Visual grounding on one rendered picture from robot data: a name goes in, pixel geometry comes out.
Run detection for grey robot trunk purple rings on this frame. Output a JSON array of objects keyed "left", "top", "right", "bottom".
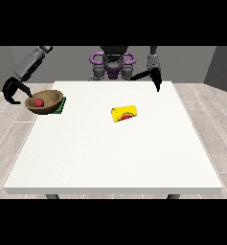
[{"left": 88, "top": 46, "right": 138, "bottom": 82}]

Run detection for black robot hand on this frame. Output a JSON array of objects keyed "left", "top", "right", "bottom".
[
  {"left": 129, "top": 66, "right": 163, "bottom": 93},
  {"left": 2, "top": 76, "right": 34, "bottom": 105}
]

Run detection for brown wooden bowl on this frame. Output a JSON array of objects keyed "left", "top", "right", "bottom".
[{"left": 24, "top": 89, "right": 65, "bottom": 116}]

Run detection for green square pad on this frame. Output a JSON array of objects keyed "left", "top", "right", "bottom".
[{"left": 52, "top": 96, "right": 67, "bottom": 115}]

